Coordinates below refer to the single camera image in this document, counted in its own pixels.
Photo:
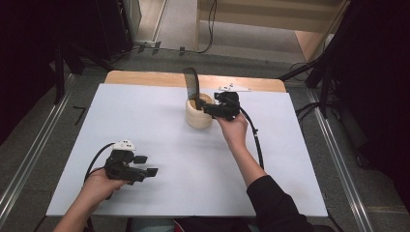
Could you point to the person's dark clothing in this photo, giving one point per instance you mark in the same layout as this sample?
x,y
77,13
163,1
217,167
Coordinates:
x,y
206,225

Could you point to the dark brown comb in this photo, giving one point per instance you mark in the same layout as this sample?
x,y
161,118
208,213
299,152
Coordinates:
x,y
192,83

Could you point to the person's left hand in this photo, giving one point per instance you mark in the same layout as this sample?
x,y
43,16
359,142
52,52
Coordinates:
x,y
98,188

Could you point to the dark cabinet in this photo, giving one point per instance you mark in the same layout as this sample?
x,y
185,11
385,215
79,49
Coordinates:
x,y
112,25

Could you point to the metal floor rail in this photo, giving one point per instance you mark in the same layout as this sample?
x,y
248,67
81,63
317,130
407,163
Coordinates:
x,y
341,161
35,148

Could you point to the white board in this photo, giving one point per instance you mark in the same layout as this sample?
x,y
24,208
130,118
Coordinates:
x,y
167,151

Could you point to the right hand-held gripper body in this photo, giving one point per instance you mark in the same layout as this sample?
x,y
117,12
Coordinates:
x,y
228,106

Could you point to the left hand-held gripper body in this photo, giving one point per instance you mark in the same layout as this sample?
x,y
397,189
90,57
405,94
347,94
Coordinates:
x,y
124,169

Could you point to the black metal stand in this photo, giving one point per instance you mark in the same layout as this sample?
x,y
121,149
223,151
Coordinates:
x,y
324,83
59,74

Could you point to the light wooden shelf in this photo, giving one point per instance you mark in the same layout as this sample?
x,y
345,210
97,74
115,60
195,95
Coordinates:
x,y
257,22

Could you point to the wooden table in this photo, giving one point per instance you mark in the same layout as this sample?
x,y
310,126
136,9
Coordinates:
x,y
148,79

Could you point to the person's right hand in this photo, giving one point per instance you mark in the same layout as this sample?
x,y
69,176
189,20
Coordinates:
x,y
233,130

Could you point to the cream ribbed cup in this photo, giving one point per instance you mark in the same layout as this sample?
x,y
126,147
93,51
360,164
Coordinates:
x,y
196,119

